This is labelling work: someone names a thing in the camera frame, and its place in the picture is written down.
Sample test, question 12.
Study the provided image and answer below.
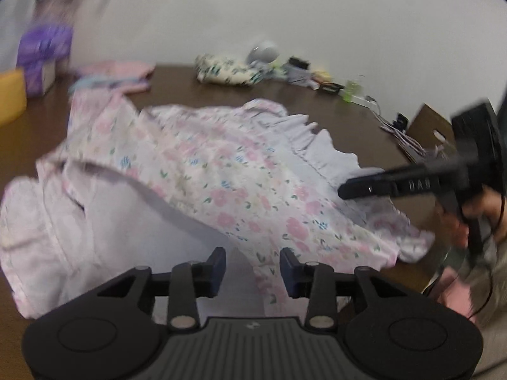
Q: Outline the pink floral dress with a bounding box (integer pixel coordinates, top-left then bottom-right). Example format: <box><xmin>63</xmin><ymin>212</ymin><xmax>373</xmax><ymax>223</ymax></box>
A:
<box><xmin>0</xmin><ymin>95</ymin><xmax>436</xmax><ymax>321</ymax></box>

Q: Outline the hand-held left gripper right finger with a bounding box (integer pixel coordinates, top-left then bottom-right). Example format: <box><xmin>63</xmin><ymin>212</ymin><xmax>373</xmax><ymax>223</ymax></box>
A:
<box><xmin>279</xmin><ymin>246</ymin><xmax>410</xmax><ymax>332</ymax></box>

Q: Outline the person's grey clothing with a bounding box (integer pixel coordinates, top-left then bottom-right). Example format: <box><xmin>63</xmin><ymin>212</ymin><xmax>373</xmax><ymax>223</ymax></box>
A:
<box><xmin>447</xmin><ymin>241</ymin><xmax>507</xmax><ymax>377</ymax></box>

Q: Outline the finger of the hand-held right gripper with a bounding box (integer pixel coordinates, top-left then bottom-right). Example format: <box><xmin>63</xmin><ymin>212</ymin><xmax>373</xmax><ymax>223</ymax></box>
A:
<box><xmin>337</xmin><ymin>167</ymin><xmax>401</xmax><ymax>201</ymax></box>

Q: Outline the purple tissue pack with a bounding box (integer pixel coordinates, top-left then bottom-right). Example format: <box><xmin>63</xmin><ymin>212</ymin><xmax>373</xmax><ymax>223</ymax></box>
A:
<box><xmin>18</xmin><ymin>24</ymin><xmax>74</xmax><ymax>68</ymax></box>
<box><xmin>24</xmin><ymin>60</ymin><xmax>59</xmax><ymax>96</ymax></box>

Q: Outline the white round speaker figure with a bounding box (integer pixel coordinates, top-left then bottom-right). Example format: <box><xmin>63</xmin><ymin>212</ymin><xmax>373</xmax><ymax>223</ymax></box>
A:
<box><xmin>247</xmin><ymin>41</ymin><xmax>278</xmax><ymax>68</ymax></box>

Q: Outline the cream cloth with green flowers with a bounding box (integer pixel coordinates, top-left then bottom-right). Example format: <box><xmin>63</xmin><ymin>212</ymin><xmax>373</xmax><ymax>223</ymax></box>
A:
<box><xmin>195</xmin><ymin>53</ymin><xmax>274</xmax><ymax>86</ymax></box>

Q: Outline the yellow mug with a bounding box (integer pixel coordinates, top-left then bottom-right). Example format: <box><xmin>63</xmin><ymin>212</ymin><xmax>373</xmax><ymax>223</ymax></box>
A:
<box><xmin>0</xmin><ymin>69</ymin><xmax>28</xmax><ymax>127</ymax></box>

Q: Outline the person's right hand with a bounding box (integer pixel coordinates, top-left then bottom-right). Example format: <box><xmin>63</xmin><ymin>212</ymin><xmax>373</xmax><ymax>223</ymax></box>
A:
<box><xmin>446</xmin><ymin>187</ymin><xmax>507</xmax><ymax>251</ymax></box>

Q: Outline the pink folded towel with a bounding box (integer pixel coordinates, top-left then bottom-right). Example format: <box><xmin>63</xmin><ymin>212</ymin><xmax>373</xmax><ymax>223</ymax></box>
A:
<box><xmin>77</xmin><ymin>61</ymin><xmax>156</xmax><ymax>82</ymax></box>

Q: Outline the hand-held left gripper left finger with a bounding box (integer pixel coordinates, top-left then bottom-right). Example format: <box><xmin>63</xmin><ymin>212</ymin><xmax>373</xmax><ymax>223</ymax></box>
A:
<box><xmin>95</xmin><ymin>246</ymin><xmax>228</xmax><ymax>332</ymax></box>

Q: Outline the pink glass vase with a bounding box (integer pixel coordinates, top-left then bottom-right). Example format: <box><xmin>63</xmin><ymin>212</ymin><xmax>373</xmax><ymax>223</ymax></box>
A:
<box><xmin>34</xmin><ymin>0</ymin><xmax>77</xmax><ymax>32</ymax></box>

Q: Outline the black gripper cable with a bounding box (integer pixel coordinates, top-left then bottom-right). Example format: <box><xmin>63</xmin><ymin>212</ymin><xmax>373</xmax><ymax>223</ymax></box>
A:
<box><xmin>465</xmin><ymin>188</ymin><xmax>507</xmax><ymax>319</ymax></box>

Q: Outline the green bottle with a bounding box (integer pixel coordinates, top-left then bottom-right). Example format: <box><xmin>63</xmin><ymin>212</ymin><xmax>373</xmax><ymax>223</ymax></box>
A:
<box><xmin>343</xmin><ymin>80</ymin><xmax>363</xmax><ymax>104</ymax></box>

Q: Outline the brown cardboard box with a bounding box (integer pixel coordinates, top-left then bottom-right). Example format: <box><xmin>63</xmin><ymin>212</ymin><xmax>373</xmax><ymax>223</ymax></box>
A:
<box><xmin>404</xmin><ymin>104</ymin><xmax>456</xmax><ymax>159</ymax></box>

